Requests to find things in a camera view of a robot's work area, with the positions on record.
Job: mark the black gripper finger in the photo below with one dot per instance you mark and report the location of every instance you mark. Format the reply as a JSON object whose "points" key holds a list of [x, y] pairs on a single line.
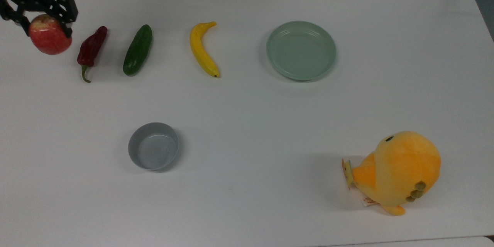
{"points": [[17, 17], [66, 7]]}

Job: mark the red apple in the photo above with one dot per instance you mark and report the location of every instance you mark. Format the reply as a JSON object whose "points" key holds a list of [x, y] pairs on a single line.
{"points": [[49, 35]]}

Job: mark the grey bowl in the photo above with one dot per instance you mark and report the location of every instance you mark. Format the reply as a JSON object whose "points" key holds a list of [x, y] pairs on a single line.
{"points": [[153, 146]]}

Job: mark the red chili pepper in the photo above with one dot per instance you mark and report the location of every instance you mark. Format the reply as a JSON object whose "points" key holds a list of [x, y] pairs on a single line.
{"points": [[92, 48]]}

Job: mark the green cucumber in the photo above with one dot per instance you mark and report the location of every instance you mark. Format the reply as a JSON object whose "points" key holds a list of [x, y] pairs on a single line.
{"points": [[137, 50]]}

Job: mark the yellow banana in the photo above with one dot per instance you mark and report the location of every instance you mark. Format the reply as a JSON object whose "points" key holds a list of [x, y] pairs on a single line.
{"points": [[200, 50]]}

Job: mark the pale green plate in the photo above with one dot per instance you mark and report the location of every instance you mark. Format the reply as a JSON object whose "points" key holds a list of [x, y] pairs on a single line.
{"points": [[301, 51]]}

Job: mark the orange plush toy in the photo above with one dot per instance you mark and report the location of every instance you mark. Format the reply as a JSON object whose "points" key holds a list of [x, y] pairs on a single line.
{"points": [[401, 170]]}

